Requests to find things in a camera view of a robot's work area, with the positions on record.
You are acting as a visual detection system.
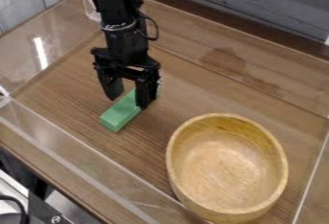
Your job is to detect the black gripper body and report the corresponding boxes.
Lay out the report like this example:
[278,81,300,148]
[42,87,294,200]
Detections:
[89,48,160,81]

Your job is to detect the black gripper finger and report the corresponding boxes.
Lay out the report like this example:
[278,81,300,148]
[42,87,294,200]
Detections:
[135,72,160,110]
[96,68,124,101]

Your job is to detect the green rectangular block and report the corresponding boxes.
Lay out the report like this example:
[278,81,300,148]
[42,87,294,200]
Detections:
[98,89,141,133]

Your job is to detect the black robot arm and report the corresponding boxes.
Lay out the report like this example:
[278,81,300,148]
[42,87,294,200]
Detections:
[89,0,160,109]

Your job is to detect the brown wooden bowl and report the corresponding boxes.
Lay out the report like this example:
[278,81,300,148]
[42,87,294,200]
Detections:
[165,113,288,224]

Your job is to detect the clear acrylic corner bracket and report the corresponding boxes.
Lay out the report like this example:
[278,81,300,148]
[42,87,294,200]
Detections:
[81,0,101,22]

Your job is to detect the clear acrylic enclosure walls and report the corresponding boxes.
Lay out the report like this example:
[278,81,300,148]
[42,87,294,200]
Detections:
[0,0,329,224]

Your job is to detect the black cable lower left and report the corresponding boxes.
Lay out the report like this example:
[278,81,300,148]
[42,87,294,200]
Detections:
[0,194,30,224]

